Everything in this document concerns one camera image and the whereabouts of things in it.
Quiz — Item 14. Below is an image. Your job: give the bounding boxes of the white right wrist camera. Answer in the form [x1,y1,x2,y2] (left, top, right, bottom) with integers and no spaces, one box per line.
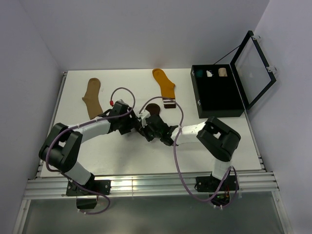
[138,110,151,127]

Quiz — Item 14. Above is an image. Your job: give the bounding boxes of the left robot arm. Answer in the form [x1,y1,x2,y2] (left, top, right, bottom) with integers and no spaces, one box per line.
[39,100,140,195]

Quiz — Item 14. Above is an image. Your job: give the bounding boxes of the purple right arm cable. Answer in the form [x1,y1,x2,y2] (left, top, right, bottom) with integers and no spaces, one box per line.
[140,96,241,210]

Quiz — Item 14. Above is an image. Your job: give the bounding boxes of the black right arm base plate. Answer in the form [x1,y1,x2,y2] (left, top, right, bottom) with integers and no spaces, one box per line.
[195,175,239,193]

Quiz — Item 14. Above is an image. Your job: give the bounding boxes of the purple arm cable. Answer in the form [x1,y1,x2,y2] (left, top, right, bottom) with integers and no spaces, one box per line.
[140,96,241,210]
[46,87,136,175]

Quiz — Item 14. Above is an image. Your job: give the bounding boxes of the tan ribbed sock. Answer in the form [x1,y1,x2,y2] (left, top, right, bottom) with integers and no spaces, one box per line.
[82,78,103,119]

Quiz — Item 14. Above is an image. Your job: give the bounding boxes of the dark brown striped-cuff sock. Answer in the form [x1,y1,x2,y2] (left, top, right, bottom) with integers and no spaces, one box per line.
[138,103,161,137]

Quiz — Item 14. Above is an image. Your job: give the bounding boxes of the black storage box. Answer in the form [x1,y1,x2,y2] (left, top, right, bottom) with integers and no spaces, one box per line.
[190,64,244,118]

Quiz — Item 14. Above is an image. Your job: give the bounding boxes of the mustard yellow striped-cuff sock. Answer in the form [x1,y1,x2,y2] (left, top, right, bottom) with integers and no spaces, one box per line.
[152,69,176,109]

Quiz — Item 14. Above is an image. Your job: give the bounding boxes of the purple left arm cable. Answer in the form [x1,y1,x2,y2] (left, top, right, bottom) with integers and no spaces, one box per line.
[46,87,136,175]

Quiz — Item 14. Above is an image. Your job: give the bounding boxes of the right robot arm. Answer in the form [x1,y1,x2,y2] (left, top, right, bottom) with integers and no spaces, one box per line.
[140,115,241,190]

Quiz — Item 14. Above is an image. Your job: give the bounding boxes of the aluminium front frame rails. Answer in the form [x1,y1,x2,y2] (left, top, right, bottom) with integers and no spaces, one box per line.
[23,171,279,200]

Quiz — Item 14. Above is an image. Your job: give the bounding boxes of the beige rolled sock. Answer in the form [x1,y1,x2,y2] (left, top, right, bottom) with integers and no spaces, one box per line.
[218,68,228,77]

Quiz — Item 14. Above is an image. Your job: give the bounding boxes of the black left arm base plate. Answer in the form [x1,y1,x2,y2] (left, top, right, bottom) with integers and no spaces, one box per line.
[66,180,111,196]

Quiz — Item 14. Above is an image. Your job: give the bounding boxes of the aluminium table edge rail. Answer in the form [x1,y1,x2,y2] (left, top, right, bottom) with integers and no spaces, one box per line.
[35,71,68,179]

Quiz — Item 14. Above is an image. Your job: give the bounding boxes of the glass box lid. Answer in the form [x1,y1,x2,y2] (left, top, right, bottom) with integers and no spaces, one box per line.
[230,30,277,110]

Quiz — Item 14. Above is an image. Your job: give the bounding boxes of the teal rolled sock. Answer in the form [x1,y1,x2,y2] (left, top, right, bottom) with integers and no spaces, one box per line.
[195,70,204,78]

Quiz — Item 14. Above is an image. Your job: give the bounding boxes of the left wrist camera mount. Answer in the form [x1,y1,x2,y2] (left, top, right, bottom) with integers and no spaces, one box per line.
[109,99,124,107]

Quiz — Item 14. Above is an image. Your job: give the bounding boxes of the white rolled sock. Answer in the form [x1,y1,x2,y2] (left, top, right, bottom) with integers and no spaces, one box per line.
[206,71,213,77]

